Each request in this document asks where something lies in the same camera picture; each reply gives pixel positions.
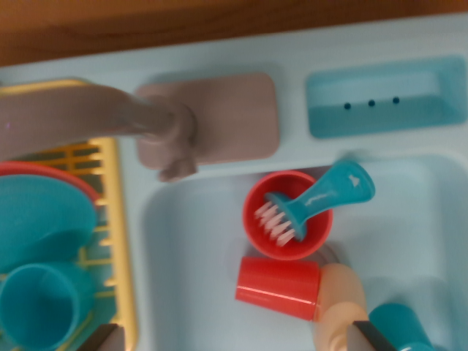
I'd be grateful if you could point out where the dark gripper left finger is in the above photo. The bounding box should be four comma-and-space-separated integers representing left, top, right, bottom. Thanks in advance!
86, 323, 126, 351

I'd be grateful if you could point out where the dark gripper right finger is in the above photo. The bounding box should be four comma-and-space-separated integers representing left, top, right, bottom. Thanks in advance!
346, 318, 394, 351

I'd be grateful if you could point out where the beige detergent bottle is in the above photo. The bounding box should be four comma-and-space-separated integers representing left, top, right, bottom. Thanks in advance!
310, 263, 369, 351

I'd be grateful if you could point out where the light blue toy sink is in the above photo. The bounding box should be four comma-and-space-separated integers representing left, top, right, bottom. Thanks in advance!
0, 16, 468, 351

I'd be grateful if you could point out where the teal tumbler cup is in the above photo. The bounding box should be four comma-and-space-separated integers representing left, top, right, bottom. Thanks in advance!
367, 302, 436, 351

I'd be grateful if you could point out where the red tumbler cup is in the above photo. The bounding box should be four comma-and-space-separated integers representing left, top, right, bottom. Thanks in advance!
233, 256, 322, 322

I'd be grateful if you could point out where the red bowl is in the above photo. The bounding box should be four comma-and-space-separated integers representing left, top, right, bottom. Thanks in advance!
243, 170, 334, 261

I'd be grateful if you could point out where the large teal oval plate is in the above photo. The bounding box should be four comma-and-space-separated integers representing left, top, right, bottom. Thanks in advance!
0, 174, 98, 273

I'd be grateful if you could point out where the teal dish brush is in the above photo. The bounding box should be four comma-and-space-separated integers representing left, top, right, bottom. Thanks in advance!
254, 159, 377, 246

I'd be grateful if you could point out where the yellow dish rack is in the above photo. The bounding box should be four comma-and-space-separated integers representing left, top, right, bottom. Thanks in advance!
0, 78, 140, 351

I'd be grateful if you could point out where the red plate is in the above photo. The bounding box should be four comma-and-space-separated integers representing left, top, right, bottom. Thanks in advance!
0, 160, 99, 205

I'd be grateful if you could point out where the grey toy faucet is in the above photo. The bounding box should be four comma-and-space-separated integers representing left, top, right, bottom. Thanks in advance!
0, 72, 282, 184

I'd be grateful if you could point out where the teal cup with handle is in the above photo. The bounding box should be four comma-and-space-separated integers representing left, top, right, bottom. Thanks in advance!
0, 261, 98, 351

